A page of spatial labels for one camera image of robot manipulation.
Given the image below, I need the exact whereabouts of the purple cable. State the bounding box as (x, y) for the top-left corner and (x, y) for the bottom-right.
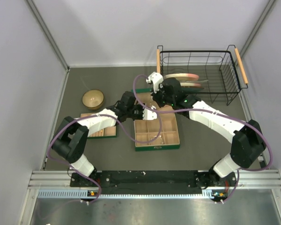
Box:
(46, 103), (163, 203)
(133, 74), (274, 204)

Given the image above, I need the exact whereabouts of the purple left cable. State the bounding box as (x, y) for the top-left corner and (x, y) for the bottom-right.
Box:
(46, 103), (163, 203)

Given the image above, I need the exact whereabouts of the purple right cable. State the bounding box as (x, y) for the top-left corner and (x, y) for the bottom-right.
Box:
(133, 74), (274, 204)

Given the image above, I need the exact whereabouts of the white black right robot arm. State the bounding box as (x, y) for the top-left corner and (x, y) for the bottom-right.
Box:
(151, 78), (266, 181)

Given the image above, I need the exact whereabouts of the tan ceramic bowl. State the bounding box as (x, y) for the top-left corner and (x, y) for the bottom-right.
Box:
(82, 90), (104, 110)

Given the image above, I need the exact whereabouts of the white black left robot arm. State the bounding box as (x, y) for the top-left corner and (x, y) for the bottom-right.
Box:
(49, 91), (158, 178)

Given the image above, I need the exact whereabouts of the green jewelry tray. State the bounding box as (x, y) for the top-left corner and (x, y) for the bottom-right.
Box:
(79, 113), (117, 139)

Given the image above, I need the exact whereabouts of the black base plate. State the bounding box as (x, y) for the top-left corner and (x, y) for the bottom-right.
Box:
(70, 170), (225, 194)

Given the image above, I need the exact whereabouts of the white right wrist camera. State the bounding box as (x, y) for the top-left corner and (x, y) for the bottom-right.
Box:
(146, 72), (163, 93)

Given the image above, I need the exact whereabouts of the silver necklace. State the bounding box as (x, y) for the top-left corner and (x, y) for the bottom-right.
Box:
(148, 95), (157, 111)

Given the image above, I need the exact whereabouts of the black wire dish rack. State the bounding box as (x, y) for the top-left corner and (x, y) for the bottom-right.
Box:
(157, 45), (249, 105)

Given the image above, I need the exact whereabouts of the cream pink plate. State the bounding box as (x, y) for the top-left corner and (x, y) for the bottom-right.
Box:
(180, 82), (201, 88)
(163, 73), (199, 81)

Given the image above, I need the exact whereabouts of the grey slotted cable duct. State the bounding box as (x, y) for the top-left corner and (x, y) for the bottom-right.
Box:
(37, 189), (224, 199)

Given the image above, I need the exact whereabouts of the dark green plate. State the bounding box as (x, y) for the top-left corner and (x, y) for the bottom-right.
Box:
(189, 86), (204, 92)

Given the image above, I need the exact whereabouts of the green jewelry box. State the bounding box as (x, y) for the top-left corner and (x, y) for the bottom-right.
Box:
(131, 87), (181, 152)

